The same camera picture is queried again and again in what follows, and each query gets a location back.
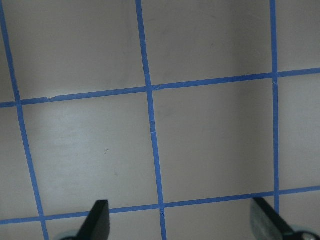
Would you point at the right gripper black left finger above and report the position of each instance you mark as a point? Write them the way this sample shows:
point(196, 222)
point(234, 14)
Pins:
point(97, 224)

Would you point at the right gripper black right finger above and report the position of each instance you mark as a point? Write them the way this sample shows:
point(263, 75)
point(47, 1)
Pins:
point(266, 223)

